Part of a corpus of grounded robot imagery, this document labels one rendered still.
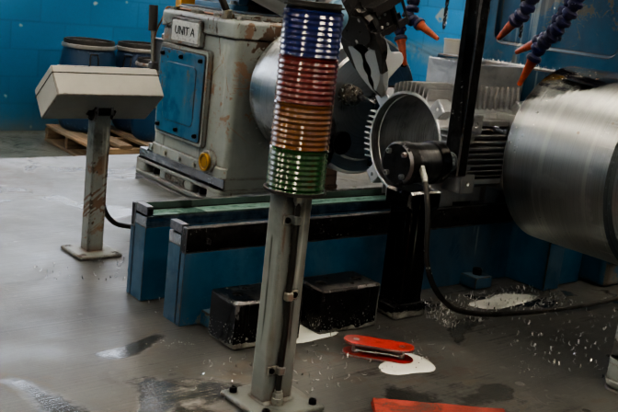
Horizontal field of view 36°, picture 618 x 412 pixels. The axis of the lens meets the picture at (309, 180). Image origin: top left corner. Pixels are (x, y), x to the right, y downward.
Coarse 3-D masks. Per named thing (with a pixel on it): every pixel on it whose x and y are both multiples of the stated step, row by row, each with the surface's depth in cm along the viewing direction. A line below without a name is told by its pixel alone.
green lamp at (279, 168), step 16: (272, 160) 93; (288, 160) 92; (304, 160) 92; (320, 160) 93; (272, 176) 93; (288, 176) 92; (304, 176) 92; (320, 176) 93; (288, 192) 93; (304, 192) 93; (320, 192) 94
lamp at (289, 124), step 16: (288, 112) 91; (304, 112) 91; (320, 112) 91; (272, 128) 93; (288, 128) 92; (304, 128) 91; (320, 128) 92; (272, 144) 93; (288, 144) 92; (304, 144) 92; (320, 144) 92
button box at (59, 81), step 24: (48, 72) 135; (72, 72) 135; (96, 72) 138; (120, 72) 140; (144, 72) 143; (48, 96) 135; (72, 96) 134; (96, 96) 136; (120, 96) 139; (144, 96) 141
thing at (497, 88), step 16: (432, 64) 151; (448, 64) 149; (496, 64) 156; (432, 80) 152; (448, 80) 149; (480, 80) 146; (496, 80) 148; (512, 80) 150; (480, 96) 146; (496, 96) 149; (512, 96) 151
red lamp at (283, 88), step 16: (288, 64) 91; (304, 64) 90; (320, 64) 90; (336, 64) 92; (288, 80) 91; (304, 80) 90; (320, 80) 91; (336, 80) 93; (288, 96) 91; (304, 96) 91; (320, 96) 91
